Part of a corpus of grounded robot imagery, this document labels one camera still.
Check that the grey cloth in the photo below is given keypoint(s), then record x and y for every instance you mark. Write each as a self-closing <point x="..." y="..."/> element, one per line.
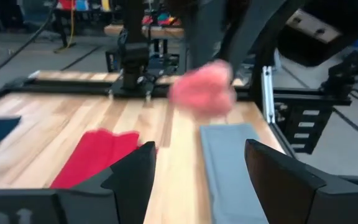
<point x="228" y="161"/>

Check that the red cloth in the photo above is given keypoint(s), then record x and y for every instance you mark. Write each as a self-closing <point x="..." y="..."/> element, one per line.
<point x="95" y="155"/>

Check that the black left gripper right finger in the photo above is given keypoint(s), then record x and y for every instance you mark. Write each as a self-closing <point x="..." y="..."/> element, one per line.
<point x="284" y="193"/>

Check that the background wooden table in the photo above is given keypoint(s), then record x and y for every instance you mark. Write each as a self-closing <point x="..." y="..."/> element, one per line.
<point x="163" y="31"/>

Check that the pink toy fruit piece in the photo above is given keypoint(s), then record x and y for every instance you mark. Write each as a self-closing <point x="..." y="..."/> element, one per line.
<point x="204" y="90"/>

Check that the black metal table frame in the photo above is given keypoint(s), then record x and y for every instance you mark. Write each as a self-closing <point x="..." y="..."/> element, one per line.
<point x="57" y="87"/>

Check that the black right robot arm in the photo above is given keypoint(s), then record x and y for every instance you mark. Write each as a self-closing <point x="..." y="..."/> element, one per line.
<point x="134" y="62"/>

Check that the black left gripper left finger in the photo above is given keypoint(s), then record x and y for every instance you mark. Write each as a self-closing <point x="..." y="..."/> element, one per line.
<point x="132" y="186"/>

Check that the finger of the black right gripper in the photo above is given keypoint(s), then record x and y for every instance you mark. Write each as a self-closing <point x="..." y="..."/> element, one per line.
<point x="207" y="31"/>
<point x="253" y="31"/>

